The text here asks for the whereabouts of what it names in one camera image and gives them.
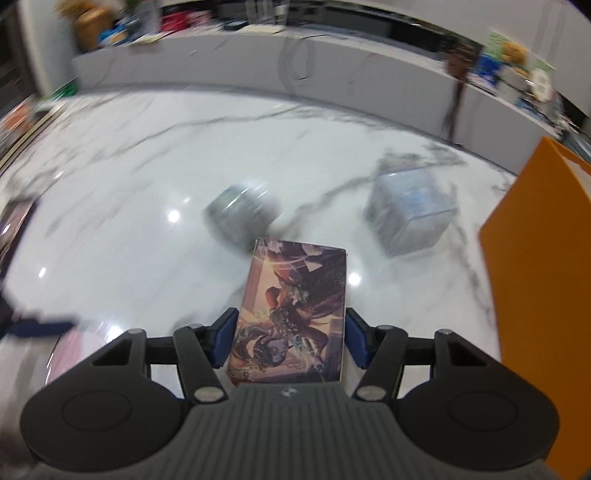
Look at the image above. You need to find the clear plastic box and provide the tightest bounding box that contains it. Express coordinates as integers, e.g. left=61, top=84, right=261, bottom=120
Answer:
left=362, top=156, right=461, bottom=257

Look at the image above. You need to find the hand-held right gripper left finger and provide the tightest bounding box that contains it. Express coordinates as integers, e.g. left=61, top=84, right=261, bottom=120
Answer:
left=91, top=307, right=240, bottom=401

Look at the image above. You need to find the pale pink object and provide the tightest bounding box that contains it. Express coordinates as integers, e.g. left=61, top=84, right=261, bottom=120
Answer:
left=46, top=329, right=95, bottom=385

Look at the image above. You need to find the orange plush toy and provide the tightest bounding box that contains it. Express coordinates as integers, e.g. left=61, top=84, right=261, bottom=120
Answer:
left=501, top=41, right=530, bottom=66

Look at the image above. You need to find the blue box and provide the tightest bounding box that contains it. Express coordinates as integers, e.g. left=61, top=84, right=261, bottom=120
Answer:
left=475, top=54, right=503, bottom=89

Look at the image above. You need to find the green patterned gift bag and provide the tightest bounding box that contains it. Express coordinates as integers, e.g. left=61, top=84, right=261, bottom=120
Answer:
left=479, top=30, right=557, bottom=112

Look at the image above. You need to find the white television cabinet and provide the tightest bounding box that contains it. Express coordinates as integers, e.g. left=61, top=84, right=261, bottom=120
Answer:
left=69, top=23, right=591, bottom=185

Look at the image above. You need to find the brown hanging bag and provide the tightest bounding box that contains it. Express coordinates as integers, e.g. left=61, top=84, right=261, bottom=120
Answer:
left=441, top=44, right=477, bottom=140

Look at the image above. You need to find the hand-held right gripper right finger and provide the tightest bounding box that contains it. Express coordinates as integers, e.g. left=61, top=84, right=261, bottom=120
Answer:
left=345, top=307, right=491, bottom=401

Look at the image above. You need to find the orange-rimmed white storage box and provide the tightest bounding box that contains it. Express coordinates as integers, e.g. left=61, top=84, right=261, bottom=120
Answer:
left=478, top=136, right=591, bottom=480

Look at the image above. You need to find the round metal tin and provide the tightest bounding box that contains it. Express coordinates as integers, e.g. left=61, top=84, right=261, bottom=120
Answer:
left=202, top=181, right=283, bottom=253

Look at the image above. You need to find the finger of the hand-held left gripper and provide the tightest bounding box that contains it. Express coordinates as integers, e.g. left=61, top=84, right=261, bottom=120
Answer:
left=0, top=295, right=75, bottom=341

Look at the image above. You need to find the printed card box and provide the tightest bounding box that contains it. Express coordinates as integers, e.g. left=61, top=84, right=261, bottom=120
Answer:
left=229, top=237, right=347, bottom=387

